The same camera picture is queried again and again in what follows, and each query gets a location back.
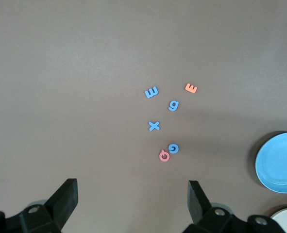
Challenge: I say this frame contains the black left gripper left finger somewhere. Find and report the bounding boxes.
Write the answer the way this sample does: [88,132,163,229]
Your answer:
[0,178,79,233]

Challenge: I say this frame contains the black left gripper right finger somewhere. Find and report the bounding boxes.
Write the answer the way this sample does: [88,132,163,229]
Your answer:
[182,180,287,233]

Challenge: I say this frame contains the blue foam letter X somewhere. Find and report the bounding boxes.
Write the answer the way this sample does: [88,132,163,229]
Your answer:
[148,120,161,132]

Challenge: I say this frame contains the blue foam lowercase g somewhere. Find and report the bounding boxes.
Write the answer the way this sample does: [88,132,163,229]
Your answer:
[168,100,180,112]

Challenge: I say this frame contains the blue foam letter E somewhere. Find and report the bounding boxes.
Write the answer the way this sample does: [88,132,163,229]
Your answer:
[144,86,159,99]

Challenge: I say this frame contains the pink foam letter Q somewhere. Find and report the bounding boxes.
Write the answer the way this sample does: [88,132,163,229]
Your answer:
[158,150,170,162]

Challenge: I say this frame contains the blue plate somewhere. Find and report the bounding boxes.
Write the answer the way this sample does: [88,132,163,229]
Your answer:
[255,132,287,194]

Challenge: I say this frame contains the orange foam letter E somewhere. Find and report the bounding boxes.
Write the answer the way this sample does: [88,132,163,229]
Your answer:
[184,83,198,94]

